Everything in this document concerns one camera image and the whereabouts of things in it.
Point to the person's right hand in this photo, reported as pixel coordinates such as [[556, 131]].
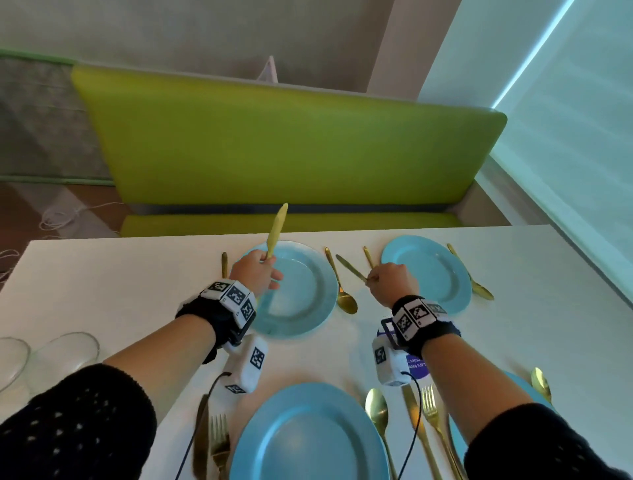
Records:
[[393, 284]]

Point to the person's left hand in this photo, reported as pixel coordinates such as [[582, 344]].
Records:
[[254, 272]]

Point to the blue plate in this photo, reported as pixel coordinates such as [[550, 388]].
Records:
[[301, 296], [435, 274], [536, 390], [306, 435]]

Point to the clear drinking glass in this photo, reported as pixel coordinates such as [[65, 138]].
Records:
[[10, 363], [64, 358]]

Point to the person's left forearm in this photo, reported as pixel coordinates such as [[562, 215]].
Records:
[[163, 361]]

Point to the person's right forearm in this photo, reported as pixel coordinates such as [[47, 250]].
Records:
[[470, 385]]

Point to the blue round sticker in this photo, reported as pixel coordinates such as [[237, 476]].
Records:
[[419, 367]]

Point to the green bench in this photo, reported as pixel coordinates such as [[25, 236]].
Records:
[[296, 148]]

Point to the white sign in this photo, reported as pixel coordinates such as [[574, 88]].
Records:
[[268, 71]]

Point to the black knitted sleeve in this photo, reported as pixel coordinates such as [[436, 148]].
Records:
[[534, 445], [74, 425]]

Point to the white roller blind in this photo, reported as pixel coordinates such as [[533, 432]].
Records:
[[568, 123]]

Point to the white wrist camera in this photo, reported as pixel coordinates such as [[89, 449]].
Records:
[[390, 363], [247, 366]]

